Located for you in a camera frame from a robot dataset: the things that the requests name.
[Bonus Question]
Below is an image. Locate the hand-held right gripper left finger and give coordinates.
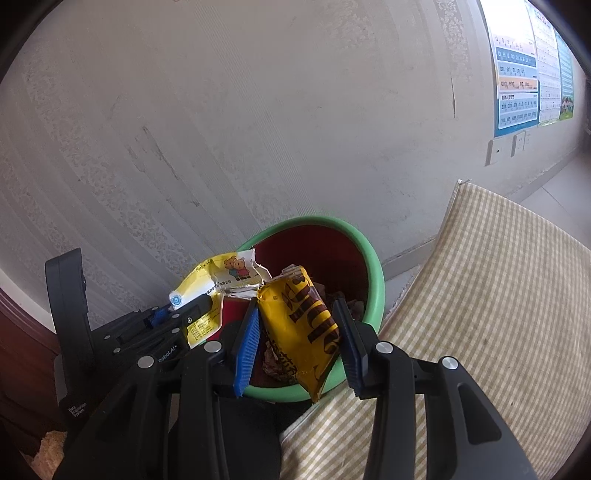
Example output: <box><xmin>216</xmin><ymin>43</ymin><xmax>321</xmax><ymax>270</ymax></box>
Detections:
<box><xmin>53</xmin><ymin>302</ymin><xmax>262</xmax><ymax>480</ymax></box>

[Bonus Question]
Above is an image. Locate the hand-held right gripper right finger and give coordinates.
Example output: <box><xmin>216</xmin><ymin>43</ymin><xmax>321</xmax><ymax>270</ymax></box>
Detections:
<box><xmin>332</xmin><ymin>298</ymin><xmax>539</xmax><ymax>480</ymax></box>

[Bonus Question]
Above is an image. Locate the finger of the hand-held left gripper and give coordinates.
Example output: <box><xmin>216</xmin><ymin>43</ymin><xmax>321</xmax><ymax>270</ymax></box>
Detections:
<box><xmin>139</xmin><ymin>294</ymin><xmax>215</xmax><ymax>330</ymax></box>
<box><xmin>111</xmin><ymin>318</ymin><xmax>192</xmax><ymax>370</ymax></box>

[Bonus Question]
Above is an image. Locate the yellow white bear wrapper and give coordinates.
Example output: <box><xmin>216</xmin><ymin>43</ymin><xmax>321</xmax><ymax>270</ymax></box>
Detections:
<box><xmin>168</xmin><ymin>249</ymin><xmax>273</xmax><ymax>347</ymax></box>

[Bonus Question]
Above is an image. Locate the yellow snack wrapper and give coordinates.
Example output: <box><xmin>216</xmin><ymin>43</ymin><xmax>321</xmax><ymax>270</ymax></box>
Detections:
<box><xmin>256</xmin><ymin>265</ymin><xmax>342</xmax><ymax>403</ymax></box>

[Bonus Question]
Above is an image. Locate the red bin with green rim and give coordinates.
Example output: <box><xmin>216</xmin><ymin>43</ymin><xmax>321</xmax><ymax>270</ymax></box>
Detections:
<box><xmin>205</xmin><ymin>216</ymin><xmax>386</xmax><ymax>403</ymax></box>

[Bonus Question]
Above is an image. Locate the dark wooden cabinet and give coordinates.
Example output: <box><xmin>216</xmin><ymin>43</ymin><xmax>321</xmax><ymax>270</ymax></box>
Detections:
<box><xmin>0</xmin><ymin>286</ymin><xmax>68</xmax><ymax>457</ymax></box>

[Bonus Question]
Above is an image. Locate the tan fuzzy cloth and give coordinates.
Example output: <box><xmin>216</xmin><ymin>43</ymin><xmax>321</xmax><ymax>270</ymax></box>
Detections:
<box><xmin>30</xmin><ymin>429</ymin><xmax>70</xmax><ymax>480</ymax></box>

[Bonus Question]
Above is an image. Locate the yellow checkered tablecloth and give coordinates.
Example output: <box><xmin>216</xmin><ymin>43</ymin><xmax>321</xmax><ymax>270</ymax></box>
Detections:
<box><xmin>279</xmin><ymin>179</ymin><xmax>591</xmax><ymax>480</ymax></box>

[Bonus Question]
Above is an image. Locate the blue wall poster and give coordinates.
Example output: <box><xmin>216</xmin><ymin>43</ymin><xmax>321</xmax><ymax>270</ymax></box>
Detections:
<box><xmin>478</xmin><ymin>0</ymin><xmax>542</xmax><ymax>138</ymax></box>

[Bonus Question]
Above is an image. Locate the white wall poster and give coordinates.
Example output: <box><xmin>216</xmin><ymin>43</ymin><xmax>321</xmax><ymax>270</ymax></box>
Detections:
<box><xmin>526</xmin><ymin>0</ymin><xmax>564</xmax><ymax>127</ymax></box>

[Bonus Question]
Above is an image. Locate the green wall poster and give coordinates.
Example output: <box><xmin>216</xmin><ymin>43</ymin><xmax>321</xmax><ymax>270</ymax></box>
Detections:
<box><xmin>554</xmin><ymin>30</ymin><xmax>577</xmax><ymax>121</ymax></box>

